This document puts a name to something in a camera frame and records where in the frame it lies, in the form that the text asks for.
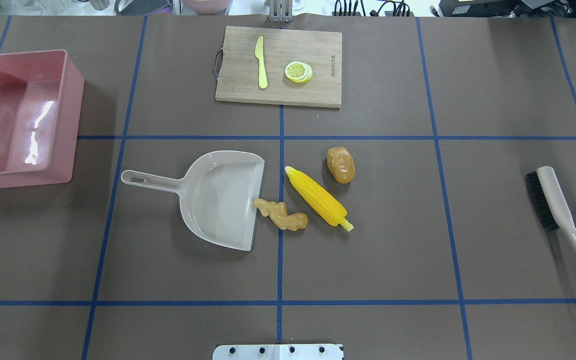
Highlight beige hand brush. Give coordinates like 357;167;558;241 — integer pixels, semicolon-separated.
524;166;576;255

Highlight tan toy ginger root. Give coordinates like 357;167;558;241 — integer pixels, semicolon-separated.
253;198;309;231

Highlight pink bowl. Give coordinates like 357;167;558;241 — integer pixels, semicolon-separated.
180;0;233;15

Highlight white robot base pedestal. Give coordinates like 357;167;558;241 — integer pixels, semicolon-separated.
212;343;345;360

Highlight yellow toy corn cob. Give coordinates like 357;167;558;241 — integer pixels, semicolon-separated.
284;166;354;232

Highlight yellow plastic knife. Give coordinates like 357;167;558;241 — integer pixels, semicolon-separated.
254;35;268;90

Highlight yellow lemon slices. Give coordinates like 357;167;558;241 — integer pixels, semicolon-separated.
285;61;314;84

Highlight pink plastic bin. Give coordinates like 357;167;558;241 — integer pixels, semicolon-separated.
0;49;85;189

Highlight beige plastic dustpan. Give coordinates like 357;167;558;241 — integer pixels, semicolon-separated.
120;150;266;252

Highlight wooden cutting board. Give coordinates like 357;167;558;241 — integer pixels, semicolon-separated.
215;25;343;109

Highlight brown toy potato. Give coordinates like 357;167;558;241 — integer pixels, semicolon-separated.
326;146;356;184

